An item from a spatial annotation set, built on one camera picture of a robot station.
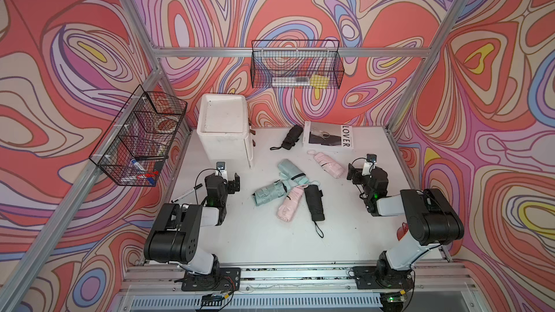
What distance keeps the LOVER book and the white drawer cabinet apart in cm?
32

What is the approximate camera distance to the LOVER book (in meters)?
1.10

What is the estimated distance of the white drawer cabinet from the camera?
855 millimetres
